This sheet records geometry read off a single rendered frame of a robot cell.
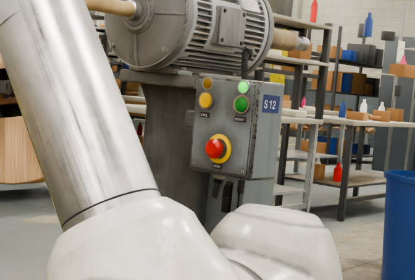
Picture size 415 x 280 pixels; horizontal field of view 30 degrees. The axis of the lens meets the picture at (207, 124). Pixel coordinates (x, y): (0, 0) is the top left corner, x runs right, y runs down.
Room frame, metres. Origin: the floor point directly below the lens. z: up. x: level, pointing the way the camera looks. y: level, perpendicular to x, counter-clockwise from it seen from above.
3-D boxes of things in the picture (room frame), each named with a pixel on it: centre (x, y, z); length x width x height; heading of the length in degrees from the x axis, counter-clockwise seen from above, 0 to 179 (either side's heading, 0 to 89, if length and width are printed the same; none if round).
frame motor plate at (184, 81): (1.96, 0.02, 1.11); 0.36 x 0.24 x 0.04; 143
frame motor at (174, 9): (1.90, 0.06, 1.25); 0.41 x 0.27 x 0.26; 143
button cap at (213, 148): (1.57, -0.02, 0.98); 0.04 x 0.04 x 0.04; 53
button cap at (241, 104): (1.55, -0.07, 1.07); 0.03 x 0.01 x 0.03; 53
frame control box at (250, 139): (1.69, -0.08, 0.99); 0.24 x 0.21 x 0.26; 143
